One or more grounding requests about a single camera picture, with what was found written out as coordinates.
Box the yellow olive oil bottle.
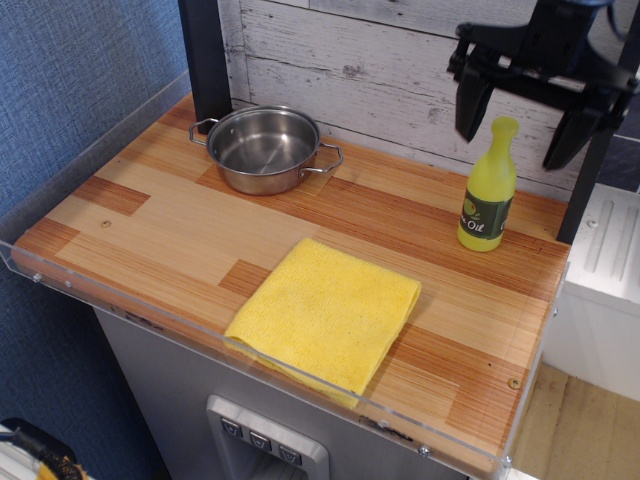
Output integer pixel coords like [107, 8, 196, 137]
[457, 116, 519, 252]

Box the clear acrylic guard rail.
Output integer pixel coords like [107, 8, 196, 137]
[11, 97, 568, 479]

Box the silver steel pan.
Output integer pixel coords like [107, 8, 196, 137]
[189, 106, 344, 196]

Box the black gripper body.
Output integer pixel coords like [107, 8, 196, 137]
[448, 1, 639, 118]

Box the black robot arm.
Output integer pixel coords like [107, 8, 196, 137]
[448, 1, 639, 170]

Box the yellow folded cloth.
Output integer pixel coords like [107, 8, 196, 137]
[225, 239, 421, 409]

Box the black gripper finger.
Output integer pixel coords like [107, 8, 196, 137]
[454, 64, 497, 142]
[543, 107, 608, 171]

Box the white toy sink unit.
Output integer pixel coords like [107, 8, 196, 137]
[543, 184, 639, 400]

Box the silver dispenser button panel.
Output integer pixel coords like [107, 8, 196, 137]
[206, 395, 330, 479]

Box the black vertical post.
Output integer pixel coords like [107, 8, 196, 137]
[178, 0, 233, 121]
[556, 2, 639, 245]

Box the grey toy fridge cabinet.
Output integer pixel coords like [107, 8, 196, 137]
[96, 310, 464, 479]

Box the black and yellow object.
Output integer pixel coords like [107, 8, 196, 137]
[1, 418, 91, 479]

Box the black vertical post right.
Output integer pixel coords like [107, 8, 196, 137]
[556, 2, 639, 245]

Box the black vertical post left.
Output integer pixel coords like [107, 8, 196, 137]
[178, 0, 233, 121]

